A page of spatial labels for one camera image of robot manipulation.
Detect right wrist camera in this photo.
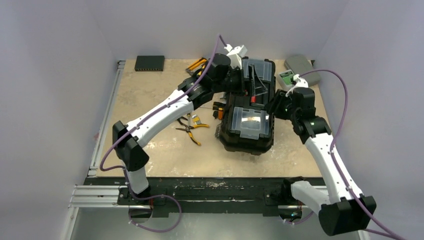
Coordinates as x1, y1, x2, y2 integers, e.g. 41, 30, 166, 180
285, 74, 309, 97

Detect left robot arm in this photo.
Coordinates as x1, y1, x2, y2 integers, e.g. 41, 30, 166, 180
111, 53, 275, 205

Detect yellow handled pliers top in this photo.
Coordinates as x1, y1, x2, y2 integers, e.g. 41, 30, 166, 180
185, 57, 208, 75

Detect aluminium frame rail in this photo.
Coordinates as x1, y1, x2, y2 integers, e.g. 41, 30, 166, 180
67, 59, 370, 240

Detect black tool box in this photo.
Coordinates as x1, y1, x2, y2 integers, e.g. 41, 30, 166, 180
216, 57, 276, 156

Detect grey plastic case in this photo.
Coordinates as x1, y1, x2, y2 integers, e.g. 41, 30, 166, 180
284, 54, 321, 86

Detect black network switch box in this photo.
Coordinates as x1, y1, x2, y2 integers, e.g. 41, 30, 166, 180
134, 55, 165, 72

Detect green labelled small box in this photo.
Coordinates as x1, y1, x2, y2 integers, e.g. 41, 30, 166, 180
277, 69, 295, 91

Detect wire brush yellow handle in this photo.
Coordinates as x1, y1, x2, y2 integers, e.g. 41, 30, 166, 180
212, 101, 226, 120

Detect yellow handled long pliers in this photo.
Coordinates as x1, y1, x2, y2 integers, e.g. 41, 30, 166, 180
174, 114, 211, 147

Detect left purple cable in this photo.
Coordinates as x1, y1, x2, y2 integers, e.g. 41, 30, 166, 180
99, 34, 229, 233

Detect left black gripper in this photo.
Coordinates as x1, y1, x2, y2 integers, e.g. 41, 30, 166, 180
212, 64, 266, 97

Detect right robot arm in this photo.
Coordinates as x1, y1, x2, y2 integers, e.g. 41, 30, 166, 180
265, 87, 377, 236

